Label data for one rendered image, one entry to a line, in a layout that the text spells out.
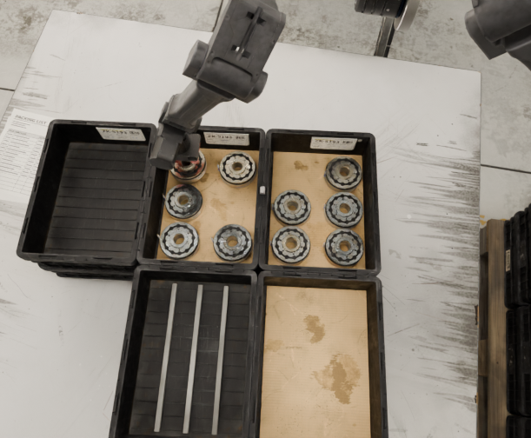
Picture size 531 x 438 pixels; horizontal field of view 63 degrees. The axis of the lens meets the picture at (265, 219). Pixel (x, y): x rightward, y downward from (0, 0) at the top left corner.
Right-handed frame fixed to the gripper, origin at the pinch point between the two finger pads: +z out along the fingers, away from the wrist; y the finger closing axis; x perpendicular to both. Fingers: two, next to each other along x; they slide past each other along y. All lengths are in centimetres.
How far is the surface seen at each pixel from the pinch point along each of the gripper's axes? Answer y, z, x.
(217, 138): 8.0, 0.4, 7.3
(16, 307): -48, 17, -41
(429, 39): 106, 95, 129
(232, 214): 13.5, 5.9, -13.1
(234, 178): 13.4, 3.4, -3.4
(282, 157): 26.7, 6.7, 5.5
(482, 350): 114, 83, -41
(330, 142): 39.8, 0.2, 7.8
